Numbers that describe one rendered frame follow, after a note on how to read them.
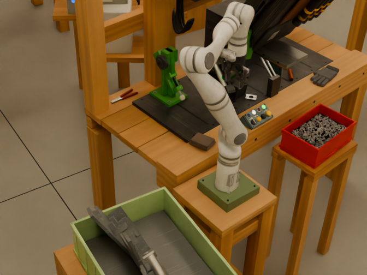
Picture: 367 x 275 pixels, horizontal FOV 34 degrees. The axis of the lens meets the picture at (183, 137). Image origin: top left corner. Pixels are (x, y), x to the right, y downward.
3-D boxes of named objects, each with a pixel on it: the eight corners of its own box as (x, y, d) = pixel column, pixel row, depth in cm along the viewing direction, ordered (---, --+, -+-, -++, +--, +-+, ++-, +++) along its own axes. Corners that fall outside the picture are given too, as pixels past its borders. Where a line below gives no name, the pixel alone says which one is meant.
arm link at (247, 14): (254, 40, 237) (234, 34, 240) (258, 4, 227) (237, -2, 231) (246, 48, 232) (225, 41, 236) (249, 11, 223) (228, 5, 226)
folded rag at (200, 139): (188, 144, 280) (188, 138, 278) (197, 135, 285) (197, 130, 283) (206, 152, 275) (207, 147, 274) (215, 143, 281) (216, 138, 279)
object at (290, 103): (370, 81, 352) (376, 58, 343) (176, 201, 272) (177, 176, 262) (349, 71, 360) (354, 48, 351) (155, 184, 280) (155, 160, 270)
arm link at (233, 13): (232, -4, 231) (214, 15, 223) (253, 2, 227) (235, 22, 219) (232, 11, 236) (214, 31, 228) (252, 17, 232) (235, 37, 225)
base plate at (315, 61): (333, 63, 341) (333, 60, 340) (188, 144, 282) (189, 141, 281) (276, 35, 365) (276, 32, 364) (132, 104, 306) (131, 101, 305)
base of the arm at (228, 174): (240, 185, 260) (245, 154, 250) (226, 195, 254) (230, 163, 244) (224, 175, 265) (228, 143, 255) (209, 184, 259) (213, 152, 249)
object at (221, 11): (264, 59, 339) (271, 3, 318) (226, 79, 323) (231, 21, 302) (240, 47, 350) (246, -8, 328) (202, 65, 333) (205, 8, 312)
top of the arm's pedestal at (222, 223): (276, 203, 263) (277, 197, 261) (221, 238, 247) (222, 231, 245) (226, 165, 282) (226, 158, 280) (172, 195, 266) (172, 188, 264)
